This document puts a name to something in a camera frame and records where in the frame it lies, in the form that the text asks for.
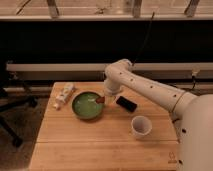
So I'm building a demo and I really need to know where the black hanging cable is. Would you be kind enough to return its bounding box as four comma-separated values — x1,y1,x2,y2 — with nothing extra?
131,11,156,66

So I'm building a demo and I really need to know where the black smartphone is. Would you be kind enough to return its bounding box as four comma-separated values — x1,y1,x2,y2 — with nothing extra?
116,96,137,112

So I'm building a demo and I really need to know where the white paper cup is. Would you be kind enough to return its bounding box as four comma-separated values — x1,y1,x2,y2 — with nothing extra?
131,116,152,140

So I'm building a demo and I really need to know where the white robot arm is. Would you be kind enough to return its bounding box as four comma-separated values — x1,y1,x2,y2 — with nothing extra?
104,59,213,171

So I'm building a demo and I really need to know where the green ceramic bowl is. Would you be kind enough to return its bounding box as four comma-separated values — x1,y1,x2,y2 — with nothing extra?
72,92,104,120

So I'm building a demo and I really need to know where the white baseboard heater rail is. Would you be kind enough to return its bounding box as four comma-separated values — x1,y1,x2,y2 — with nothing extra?
6,63,213,81

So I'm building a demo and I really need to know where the black office chair base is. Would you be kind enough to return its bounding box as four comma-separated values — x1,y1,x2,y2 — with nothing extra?
0,71,38,148

